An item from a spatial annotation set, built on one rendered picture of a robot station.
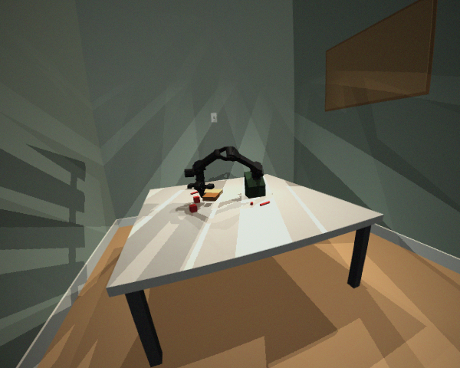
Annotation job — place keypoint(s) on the pale yellow board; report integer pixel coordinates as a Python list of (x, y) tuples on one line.
[(220, 191)]

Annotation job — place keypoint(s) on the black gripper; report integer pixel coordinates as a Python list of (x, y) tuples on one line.
[(201, 191)]

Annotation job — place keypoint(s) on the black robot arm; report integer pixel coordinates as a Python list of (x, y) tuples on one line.
[(232, 154)]

